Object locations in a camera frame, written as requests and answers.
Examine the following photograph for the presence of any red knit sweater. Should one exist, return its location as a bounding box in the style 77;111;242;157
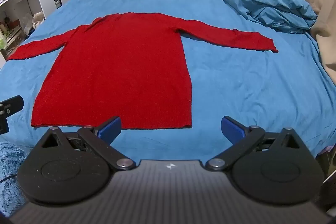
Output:
11;12;276;129

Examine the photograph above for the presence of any blue fluffy rug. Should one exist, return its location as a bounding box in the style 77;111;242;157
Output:
0;141;27;217

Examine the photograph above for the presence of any white plastic bag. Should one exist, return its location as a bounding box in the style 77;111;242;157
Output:
32;11;45;30

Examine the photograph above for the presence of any white shelf desk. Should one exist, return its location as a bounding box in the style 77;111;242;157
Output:
0;0;57;68

